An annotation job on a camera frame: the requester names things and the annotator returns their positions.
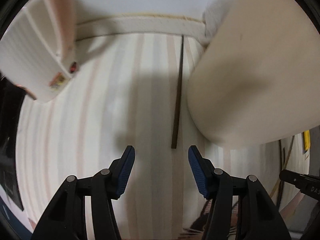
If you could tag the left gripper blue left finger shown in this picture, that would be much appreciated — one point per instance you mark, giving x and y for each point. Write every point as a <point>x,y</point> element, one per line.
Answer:
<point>120,172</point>

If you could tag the black induction cooktop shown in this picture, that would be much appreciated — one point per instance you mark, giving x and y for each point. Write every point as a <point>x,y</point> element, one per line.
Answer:
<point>12,98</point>

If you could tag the yellow power bank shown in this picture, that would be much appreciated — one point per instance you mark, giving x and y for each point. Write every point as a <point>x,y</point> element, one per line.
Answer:
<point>306,141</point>

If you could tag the white pink electric kettle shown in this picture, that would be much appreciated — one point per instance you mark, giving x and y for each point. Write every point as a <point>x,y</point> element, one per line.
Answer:
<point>38,49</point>

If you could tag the beige ribbed utensil holder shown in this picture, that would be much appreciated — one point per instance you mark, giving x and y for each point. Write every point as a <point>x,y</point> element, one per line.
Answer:
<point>258,80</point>

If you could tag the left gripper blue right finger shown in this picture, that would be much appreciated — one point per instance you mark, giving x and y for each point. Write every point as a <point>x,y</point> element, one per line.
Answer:
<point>202,170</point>

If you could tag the light wood chopstick right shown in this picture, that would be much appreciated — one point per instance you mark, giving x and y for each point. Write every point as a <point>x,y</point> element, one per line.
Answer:
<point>276,186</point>

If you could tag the striped cat table cloth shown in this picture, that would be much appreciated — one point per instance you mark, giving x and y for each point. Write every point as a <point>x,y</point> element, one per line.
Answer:
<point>125,94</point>

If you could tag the dark red brown chopstick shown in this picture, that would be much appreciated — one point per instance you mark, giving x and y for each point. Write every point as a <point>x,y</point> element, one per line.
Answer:
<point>178,98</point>

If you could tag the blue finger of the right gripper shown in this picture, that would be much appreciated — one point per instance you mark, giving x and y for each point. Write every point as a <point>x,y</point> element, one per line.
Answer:
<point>307,184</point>

